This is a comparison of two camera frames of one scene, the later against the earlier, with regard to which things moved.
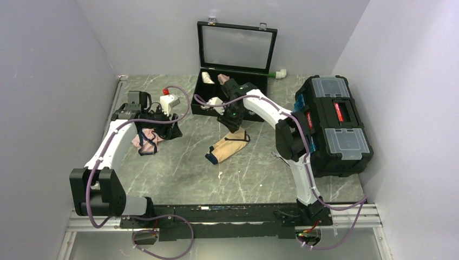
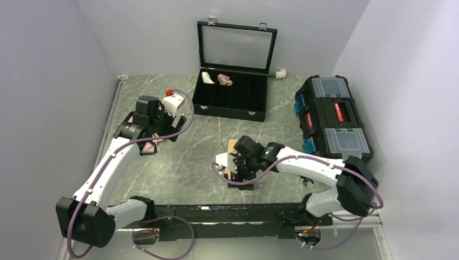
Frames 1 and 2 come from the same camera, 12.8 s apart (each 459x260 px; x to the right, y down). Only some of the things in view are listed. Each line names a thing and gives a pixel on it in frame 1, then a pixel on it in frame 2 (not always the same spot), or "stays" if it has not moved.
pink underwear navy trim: x=146 y=141 stays
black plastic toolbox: x=340 y=145 stays
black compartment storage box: x=242 y=52 stays
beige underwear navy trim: x=230 y=144 to x=231 y=142
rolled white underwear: x=206 y=78 stays
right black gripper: x=233 y=125 to x=238 y=175
